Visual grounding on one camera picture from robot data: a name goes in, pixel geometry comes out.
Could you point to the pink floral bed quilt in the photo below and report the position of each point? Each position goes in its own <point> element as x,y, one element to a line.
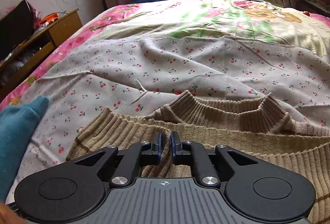
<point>252,19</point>

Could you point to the cherry print grey sheet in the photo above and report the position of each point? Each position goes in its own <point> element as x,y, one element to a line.
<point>137,77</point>

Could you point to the beige striped knit sweater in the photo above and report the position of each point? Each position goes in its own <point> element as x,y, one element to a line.
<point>260,127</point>

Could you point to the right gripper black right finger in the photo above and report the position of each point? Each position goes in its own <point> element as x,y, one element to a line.
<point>228,185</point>

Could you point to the orange item on cabinet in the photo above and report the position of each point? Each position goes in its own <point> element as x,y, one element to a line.
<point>48,19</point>

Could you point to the wooden side cabinet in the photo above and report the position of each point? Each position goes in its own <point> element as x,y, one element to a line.
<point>30,54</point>

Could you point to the teal fuzzy garment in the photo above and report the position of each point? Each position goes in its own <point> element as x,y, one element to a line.
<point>18,124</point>

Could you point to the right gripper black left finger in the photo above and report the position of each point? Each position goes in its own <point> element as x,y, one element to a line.
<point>74,189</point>

